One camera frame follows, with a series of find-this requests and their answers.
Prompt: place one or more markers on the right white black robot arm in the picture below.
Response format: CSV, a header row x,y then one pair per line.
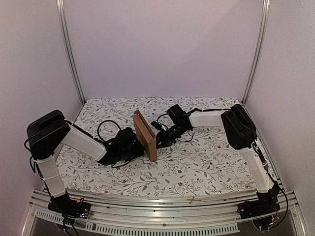
x,y
240,132

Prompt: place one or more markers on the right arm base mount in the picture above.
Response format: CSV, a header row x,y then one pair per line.
x,y
265,204

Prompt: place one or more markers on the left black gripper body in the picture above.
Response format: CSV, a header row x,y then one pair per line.
x,y
127,155

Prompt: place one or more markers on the floral patterned table cloth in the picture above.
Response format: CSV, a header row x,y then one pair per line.
x,y
200,163

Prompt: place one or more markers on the right aluminium frame post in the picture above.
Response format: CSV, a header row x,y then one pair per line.
x,y
258,50

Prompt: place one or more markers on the aluminium frame post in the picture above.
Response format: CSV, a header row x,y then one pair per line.
x,y
68,49
258,50

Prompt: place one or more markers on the left aluminium frame post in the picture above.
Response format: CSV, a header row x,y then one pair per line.
x,y
68,49

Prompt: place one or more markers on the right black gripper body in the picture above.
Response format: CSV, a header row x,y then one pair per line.
x,y
163,136

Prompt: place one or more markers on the brown cardboard paper box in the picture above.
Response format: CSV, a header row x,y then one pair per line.
x,y
145,135

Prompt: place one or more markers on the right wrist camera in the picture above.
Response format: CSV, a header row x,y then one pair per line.
x,y
159,126

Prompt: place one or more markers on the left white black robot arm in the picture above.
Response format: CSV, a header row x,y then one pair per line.
x,y
51,130

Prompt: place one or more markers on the aluminium front rail base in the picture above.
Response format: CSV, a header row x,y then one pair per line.
x,y
181,216

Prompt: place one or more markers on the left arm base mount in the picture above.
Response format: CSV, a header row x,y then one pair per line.
x,y
69,207

